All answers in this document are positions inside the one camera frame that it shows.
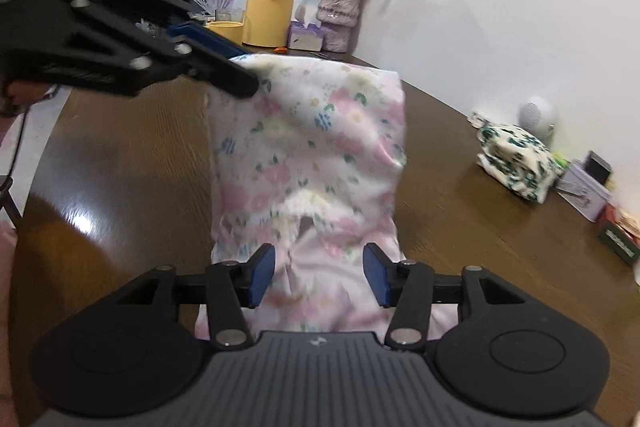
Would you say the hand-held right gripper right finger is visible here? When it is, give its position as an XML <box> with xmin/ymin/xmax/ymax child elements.
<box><xmin>362</xmin><ymin>243</ymin><xmax>527</xmax><ymax>351</ymax></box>

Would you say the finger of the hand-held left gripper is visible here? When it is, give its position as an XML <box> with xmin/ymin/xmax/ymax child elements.
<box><xmin>85</xmin><ymin>0</ymin><xmax>251</xmax><ymax>60</ymax></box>
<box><xmin>72</xmin><ymin>0</ymin><xmax>261</xmax><ymax>100</ymax></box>

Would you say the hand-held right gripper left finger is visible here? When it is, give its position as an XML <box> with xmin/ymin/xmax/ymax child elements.
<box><xmin>117</xmin><ymin>243</ymin><xmax>277</xmax><ymax>351</ymax></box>

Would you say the purple tissue box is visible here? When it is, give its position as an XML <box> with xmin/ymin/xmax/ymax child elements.
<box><xmin>287</xmin><ymin>21</ymin><xmax>324</xmax><ymax>52</ymax></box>

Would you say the pink textured vase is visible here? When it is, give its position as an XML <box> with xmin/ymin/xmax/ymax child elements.
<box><xmin>316</xmin><ymin>0</ymin><xmax>364</xmax><ymax>54</ymax></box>

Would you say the yellow cup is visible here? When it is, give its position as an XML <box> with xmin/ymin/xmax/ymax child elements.
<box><xmin>205</xmin><ymin>21</ymin><xmax>244</xmax><ymax>44</ymax></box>

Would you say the small black box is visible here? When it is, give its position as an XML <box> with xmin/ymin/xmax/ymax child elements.
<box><xmin>584</xmin><ymin>151</ymin><xmax>614</xmax><ymax>182</ymax></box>

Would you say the pink floral dress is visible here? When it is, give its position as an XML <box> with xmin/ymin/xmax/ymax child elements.
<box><xmin>195</xmin><ymin>54</ymin><xmax>463</xmax><ymax>343</ymax></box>

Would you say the black chair frame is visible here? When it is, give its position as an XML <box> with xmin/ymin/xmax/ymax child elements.
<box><xmin>0</xmin><ymin>174</ymin><xmax>24</xmax><ymax>228</ymax></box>

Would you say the dark green box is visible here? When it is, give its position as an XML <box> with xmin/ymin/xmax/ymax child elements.
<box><xmin>597</xmin><ymin>204</ymin><xmax>640</xmax><ymax>266</ymax></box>

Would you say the grey tin box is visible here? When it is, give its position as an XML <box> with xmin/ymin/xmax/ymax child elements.
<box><xmin>555</xmin><ymin>159</ymin><xmax>613</xmax><ymax>223</ymax></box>

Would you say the black cable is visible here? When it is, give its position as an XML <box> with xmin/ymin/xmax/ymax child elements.
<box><xmin>0</xmin><ymin>102</ymin><xmax>32</xmax><ymax>188</ymax></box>

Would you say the green floral folded cloth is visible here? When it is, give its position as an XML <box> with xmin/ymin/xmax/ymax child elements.
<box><xmin>475</xmin><ymin>117</ymin><xmax>564</xmax><ymax>206</ymax></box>

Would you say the white round speaker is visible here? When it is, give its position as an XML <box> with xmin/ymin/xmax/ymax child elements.
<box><xmin>517</xmin><ymin>96</ymin><xmax>557</xmax><ymax>142</ymax></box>

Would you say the person's left hand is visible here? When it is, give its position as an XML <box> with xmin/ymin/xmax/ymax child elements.
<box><xmin>0</xmin><ymin>80</ymin><xmax>61</xmax><ymax>118</ymax></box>

